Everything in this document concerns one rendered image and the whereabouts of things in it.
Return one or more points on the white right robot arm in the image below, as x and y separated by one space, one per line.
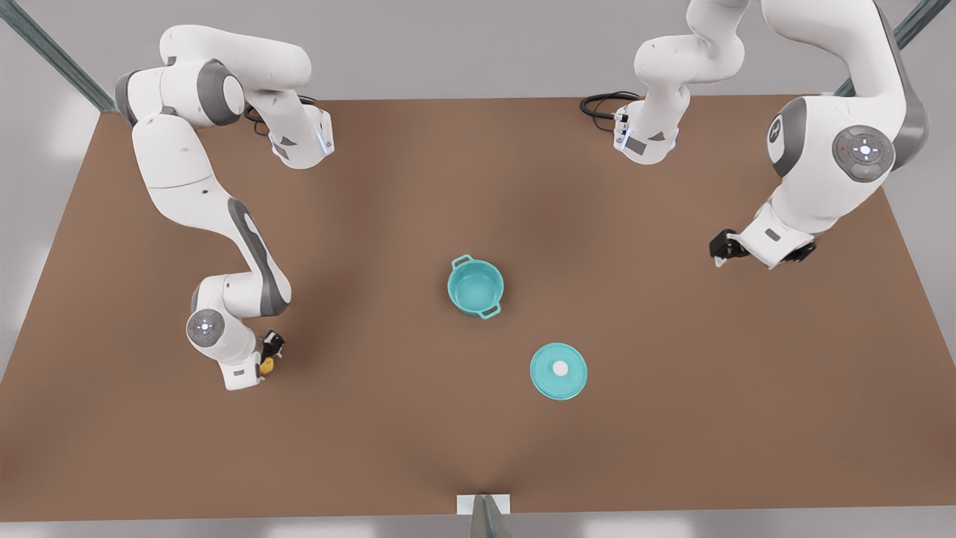
179 157

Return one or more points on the teal pot lid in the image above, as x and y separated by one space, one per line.
559 370

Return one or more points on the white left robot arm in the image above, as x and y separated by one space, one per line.
836 149

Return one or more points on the yellow-brown potato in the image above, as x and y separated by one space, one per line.
267 365

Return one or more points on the silver frame post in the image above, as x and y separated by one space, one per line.
487 515
900 37
56 54

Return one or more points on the teal pot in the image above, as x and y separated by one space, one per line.
476 288

